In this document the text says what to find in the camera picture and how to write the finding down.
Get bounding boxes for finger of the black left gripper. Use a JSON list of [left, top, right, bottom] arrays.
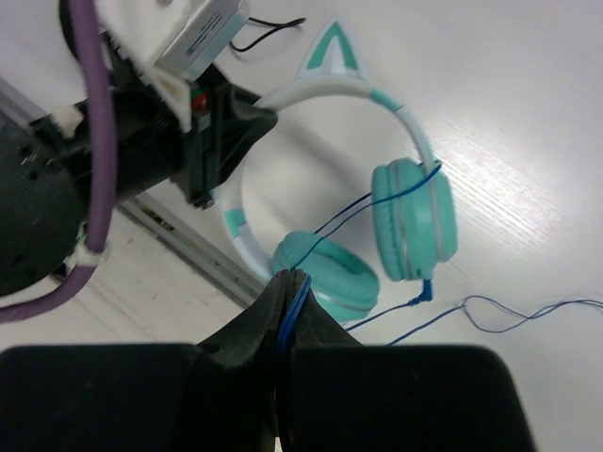
[[206, 82, 278, 188]]

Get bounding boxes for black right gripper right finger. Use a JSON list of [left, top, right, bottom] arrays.
[[282, 270, 537, 451]]

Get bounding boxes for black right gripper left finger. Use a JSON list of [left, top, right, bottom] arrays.
[[1, 270, 290, 451]]

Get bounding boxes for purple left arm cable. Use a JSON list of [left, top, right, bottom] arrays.
[[0, 0, 119, 326]]

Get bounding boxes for teal cat ear headphones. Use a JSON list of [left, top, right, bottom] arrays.
[[214, 18, 458, 323]]

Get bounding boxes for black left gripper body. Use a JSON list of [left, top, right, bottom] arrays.
[[32, 65, 231, 208]]

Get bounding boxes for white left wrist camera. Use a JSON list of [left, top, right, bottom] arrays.
[[95, 0, 250, 132]]

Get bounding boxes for blue headphone cable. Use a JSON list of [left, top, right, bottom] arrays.
[[275, 159, 603, 354]]

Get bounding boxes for black headphone cable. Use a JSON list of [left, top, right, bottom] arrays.
[[229, 16, 307, 53]]

